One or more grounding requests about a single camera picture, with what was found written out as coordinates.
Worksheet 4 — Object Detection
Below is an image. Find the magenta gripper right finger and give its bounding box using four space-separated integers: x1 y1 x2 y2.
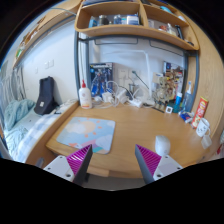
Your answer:
135 145 182 184

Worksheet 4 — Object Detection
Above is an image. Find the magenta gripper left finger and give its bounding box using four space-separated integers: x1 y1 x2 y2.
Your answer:
44 145 93 186

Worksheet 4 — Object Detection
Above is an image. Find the pastel cloud mouse pad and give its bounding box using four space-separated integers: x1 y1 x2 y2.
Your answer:
56 117 115 154

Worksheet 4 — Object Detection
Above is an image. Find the small white cube clock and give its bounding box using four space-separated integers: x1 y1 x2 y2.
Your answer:
165 106 173 114

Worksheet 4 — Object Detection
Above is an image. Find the white mug with pattern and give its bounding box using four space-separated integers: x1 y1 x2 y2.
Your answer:
196 118 211 137

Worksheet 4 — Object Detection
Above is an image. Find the bed with checkered sheet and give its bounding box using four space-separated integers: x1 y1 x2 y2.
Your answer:
4 99 76 163

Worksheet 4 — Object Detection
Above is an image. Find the white power strip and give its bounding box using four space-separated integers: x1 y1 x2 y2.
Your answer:
129 99 143 108

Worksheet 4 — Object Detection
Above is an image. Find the dark backpack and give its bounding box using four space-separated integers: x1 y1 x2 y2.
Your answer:
34 76 58 115

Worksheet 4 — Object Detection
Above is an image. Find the white pump lotion bottle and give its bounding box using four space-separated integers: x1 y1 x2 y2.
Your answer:
79 81 92 109

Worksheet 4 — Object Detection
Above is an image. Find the blue spray bottle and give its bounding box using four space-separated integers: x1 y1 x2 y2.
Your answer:
182 81 192 112

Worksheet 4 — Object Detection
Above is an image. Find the mechanical model figure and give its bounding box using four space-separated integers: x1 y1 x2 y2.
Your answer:
153 77 173 112

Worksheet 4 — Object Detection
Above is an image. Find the white charger adapter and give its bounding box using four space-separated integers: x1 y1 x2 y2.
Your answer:
102 92 113 102

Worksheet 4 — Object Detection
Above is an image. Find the red chips can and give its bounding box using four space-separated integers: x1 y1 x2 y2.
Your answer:
191 97 208 129

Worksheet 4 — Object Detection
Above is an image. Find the light blue blanket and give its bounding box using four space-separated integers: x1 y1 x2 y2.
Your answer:
4 99 35 131

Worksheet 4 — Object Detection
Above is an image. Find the blue robot model box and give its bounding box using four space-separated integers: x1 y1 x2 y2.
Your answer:
90 62 113 97

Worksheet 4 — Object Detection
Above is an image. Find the wooden wall shelf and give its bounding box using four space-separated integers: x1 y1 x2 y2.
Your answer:
75 0 199 51

